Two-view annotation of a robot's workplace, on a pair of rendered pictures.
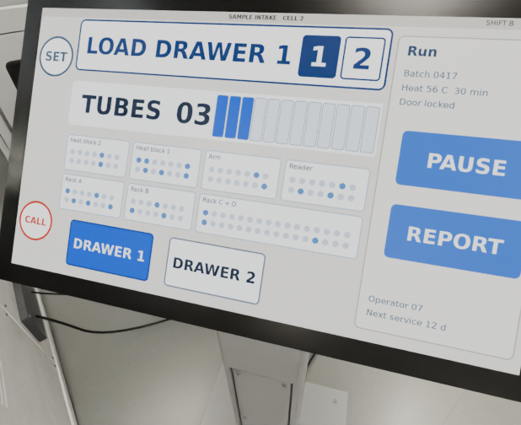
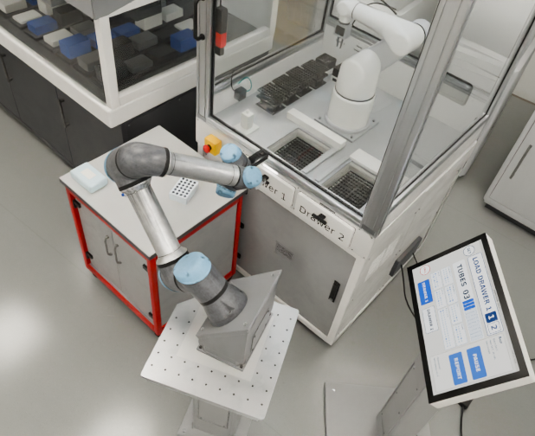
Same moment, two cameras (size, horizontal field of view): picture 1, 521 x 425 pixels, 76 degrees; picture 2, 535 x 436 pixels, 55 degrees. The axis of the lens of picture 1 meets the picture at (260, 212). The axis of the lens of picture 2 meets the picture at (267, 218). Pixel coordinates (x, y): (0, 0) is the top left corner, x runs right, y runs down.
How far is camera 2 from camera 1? 1.55 m
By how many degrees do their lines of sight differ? 49
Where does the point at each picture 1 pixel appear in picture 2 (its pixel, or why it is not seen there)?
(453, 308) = (442, 375)
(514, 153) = (482, 371)
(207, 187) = (448, 307)
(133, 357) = (401, 331)
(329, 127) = (473, 328)
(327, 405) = not seen: outside the picture
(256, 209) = (447, 322)
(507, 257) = (458, 381)
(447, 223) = (460, 365)
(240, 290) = (428, 328)
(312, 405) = not seen: outside the picture
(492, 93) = (495, 360)
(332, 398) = not seen: outside the picture
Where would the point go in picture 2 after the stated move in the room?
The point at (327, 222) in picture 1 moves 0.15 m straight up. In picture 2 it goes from (451, 339) to (470, 314)
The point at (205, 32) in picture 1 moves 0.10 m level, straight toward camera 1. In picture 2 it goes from (487, 285) to (462, 293)
